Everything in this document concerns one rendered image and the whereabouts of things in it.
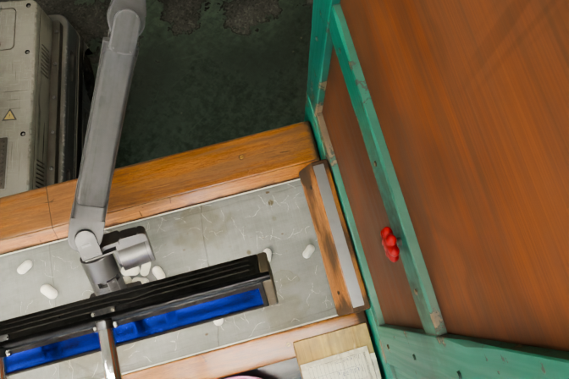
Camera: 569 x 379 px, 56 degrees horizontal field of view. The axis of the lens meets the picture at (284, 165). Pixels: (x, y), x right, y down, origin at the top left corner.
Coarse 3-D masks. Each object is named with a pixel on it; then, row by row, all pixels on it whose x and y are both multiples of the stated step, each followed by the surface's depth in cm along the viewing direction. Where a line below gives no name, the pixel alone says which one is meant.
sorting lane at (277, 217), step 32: (256, 192) 117; (288, 192) 117; (128, 224) 115; (160, 224) 115; (192, 224) 115; (224, 224) 115; (256, 224) 115; (288, 224) 115; (0, 256) 114; (32, 256) 114; (64, 256) 114; (160, 256) 113; (192, 256) 113; (224, 256) 113; (288, 256) 113; (320, 256) 113; (0, 288) 112; (32, 288) 112; (64, 288) 112; (288, 288) 112; (320, 288) 111; (0, 320) 110; (224, 320) 110; (256, 320) 110; (288, 320) 110; (320, 320) 110; (128, 352) 109; (160, 352) 108; (192, 352) 108
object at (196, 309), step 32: (256, 256) 81; (128, 288) 81; (160, 288) 78; (192, 288) 76; (224, 288) 75; (256, 288) 76; (32, 320) 78; (64, 320) 76; (96, 320) 74; (128, 320) 75; (160, 320) 77; (192, 320) 79; (32, 352) 76; (64, 352) 77; (96, 352) 79
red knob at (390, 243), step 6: (384, 228) 63; (390, 228) 63; (384, 234) 63; (390, 234) 62; (384, 240) 63; (390, 240) 62; (396, 240) 63; (384, 246) 64; (390, 246) 62; (396, 246) 62; (390, 252) 62; (396, 252) 62; (390, 258) 63; (396, 258) 63
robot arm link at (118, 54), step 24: (120, 24) 83; (120, 48) 84; (120, 72) 88; (96, 96) 88; (120, 96) 89; (96, 120) 89; (120, 120) 91; (96, 144) 90; (96, 168) 92; (96, 192) 93; (72, 216) 93; (96, 216) 94; (72, 240) 94
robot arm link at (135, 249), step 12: (132, 228) 101; (144, 228) 102; (84, 240) 94; (96, 240) 94; (108, 240) 98; (120, 240) 98; (132, 240) 99; (144, 240) 100; (84, 252) 94; (96, 252) 95; (120, 252) 98; (132, 252) 99; (144, 252) 99; (132, 264) 99
